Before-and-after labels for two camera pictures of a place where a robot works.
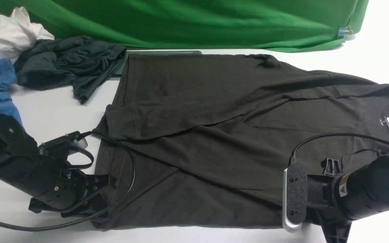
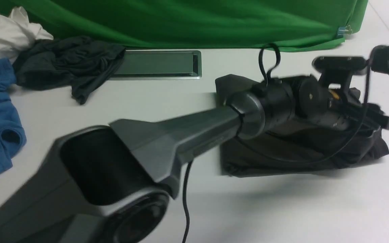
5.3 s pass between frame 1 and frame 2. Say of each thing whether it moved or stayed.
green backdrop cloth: stayed
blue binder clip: stayed
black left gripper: moved
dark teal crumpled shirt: stayed
